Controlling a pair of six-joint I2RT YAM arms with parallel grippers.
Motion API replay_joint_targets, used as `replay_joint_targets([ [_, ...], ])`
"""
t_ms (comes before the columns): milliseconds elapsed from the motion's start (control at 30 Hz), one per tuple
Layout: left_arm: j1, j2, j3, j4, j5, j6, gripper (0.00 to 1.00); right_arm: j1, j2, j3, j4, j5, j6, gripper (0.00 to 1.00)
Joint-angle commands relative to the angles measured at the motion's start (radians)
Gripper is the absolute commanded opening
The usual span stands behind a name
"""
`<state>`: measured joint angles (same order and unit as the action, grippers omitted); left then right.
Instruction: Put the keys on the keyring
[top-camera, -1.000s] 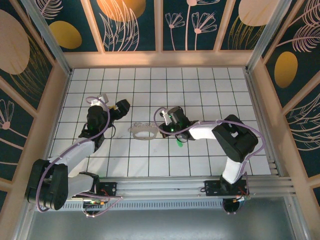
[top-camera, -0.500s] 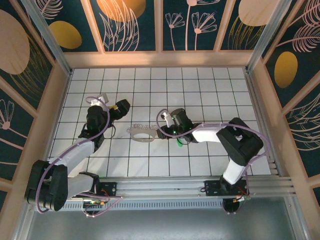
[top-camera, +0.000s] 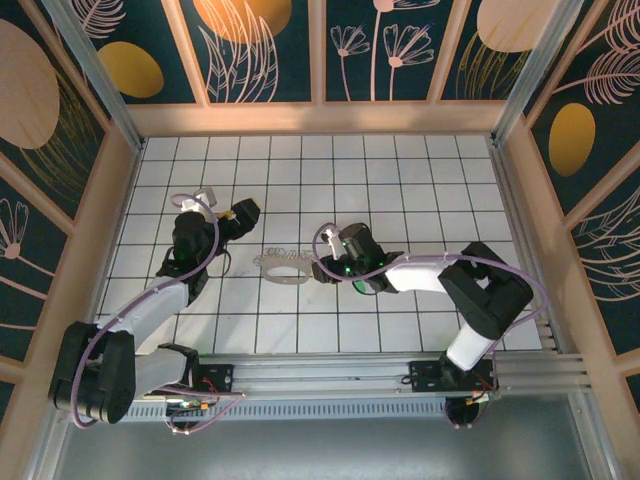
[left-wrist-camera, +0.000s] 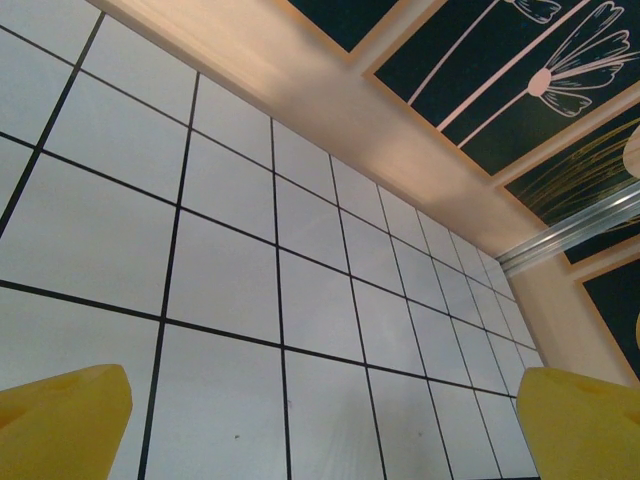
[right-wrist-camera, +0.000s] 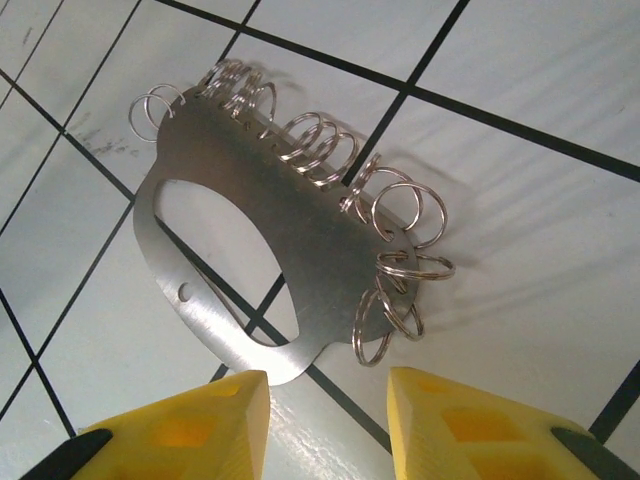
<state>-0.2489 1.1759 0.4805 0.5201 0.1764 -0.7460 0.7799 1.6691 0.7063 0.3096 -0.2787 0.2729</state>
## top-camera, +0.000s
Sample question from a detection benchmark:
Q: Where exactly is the aluminium mounting rail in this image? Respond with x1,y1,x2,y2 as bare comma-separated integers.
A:
49,352,594,401

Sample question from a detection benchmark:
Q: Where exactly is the clear plastic zip bag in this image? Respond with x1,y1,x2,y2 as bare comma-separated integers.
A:
252,245,317,288

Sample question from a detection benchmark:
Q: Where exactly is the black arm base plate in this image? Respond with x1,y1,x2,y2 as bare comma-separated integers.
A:
192,363,235,394
408,359,501,396

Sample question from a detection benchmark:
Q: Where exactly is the small circuit board with wires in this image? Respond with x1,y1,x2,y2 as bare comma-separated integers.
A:
167,397,224,416
464,387,501,406

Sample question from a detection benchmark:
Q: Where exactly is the vented metal strip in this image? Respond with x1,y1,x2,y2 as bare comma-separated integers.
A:
67,402,451,422

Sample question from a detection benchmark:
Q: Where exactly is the aluminium side track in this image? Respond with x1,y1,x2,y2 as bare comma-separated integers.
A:
487,144,561,356

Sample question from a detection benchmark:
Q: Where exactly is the grey metal panel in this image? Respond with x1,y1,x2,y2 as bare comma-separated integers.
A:
49,417,601,480

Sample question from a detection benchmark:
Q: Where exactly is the aluminium frame post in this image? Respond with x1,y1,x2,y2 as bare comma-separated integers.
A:
42,0,149,154
492,0,587,147

